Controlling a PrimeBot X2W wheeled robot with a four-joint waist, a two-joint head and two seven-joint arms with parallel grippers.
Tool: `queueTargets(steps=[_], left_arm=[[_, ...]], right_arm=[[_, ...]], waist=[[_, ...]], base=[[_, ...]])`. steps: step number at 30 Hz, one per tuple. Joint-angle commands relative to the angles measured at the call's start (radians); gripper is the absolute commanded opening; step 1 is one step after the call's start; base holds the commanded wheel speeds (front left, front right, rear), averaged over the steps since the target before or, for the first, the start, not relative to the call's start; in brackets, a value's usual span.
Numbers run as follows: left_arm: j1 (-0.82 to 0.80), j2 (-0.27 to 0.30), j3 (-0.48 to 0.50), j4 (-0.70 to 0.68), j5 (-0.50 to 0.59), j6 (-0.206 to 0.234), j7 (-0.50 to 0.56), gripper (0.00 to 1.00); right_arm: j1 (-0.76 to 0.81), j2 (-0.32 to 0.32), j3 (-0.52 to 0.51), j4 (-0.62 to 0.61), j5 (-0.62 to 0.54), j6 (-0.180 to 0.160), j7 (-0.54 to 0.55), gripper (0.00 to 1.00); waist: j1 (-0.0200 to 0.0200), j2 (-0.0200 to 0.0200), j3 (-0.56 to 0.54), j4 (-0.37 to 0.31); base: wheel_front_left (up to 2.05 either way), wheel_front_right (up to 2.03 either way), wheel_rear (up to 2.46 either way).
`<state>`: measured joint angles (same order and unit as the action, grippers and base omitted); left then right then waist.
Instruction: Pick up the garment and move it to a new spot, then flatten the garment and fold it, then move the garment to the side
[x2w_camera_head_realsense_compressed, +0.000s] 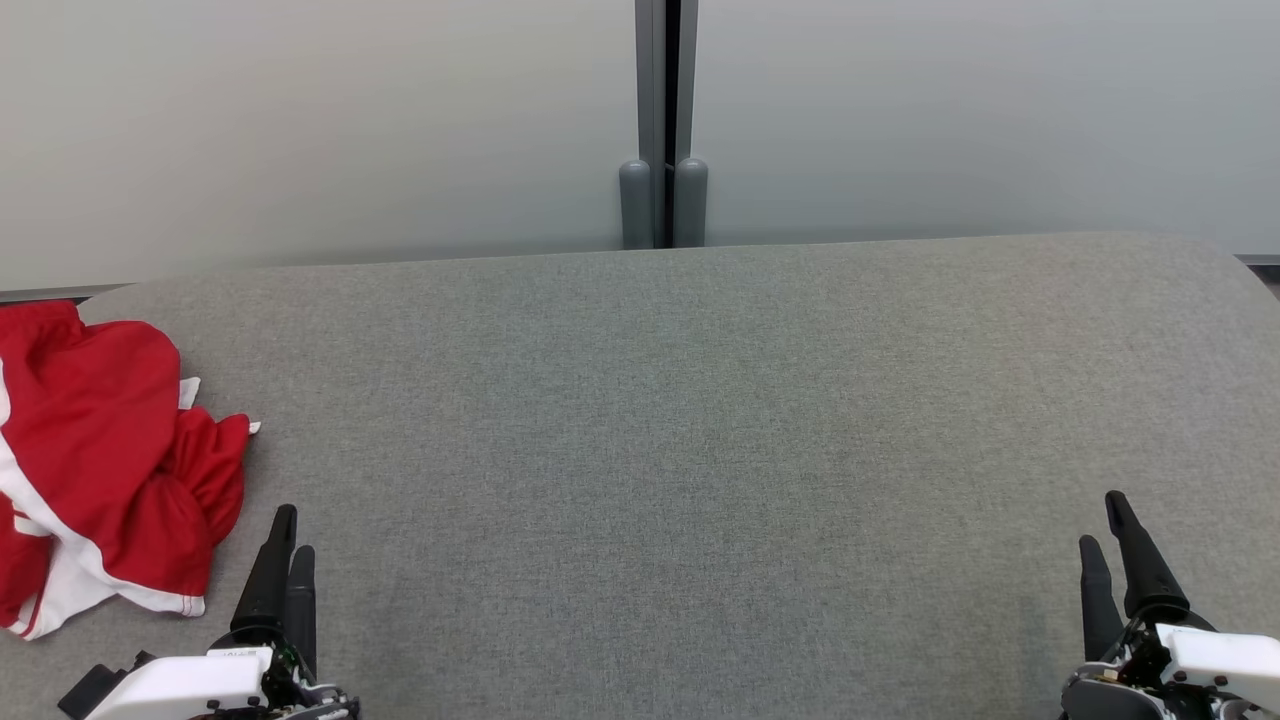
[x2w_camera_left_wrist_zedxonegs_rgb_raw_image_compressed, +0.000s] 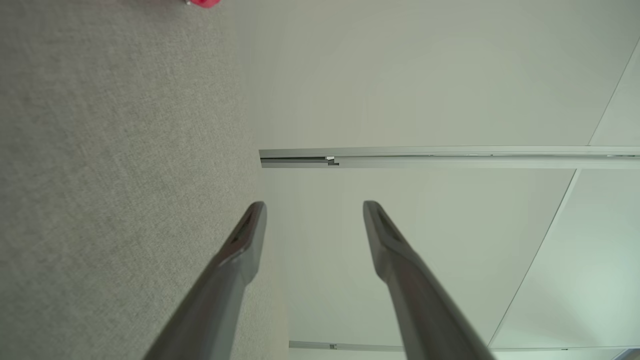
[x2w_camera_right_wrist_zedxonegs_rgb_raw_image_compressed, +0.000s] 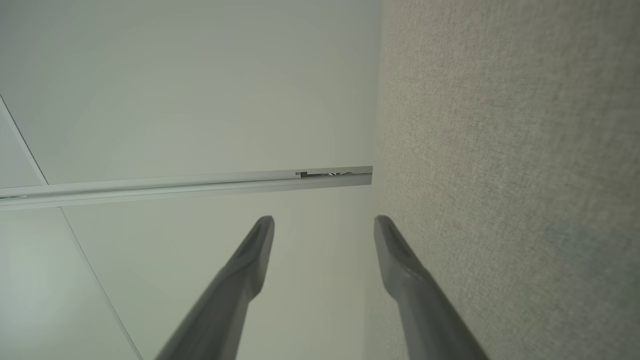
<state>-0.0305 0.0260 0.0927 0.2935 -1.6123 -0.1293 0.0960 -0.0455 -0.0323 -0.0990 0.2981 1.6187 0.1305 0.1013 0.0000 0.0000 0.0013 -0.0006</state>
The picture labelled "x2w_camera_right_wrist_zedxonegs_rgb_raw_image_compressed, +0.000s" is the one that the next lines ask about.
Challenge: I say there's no grey fabric sofa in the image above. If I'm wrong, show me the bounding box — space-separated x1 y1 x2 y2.
364 0 640 360

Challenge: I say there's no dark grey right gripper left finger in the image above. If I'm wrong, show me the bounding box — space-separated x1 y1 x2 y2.
155 215 275 360

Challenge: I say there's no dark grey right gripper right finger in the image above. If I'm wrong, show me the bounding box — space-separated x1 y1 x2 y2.
373 215 489 360

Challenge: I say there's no vertical partition wall post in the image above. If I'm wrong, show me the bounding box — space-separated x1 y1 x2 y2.
0 166 374 211

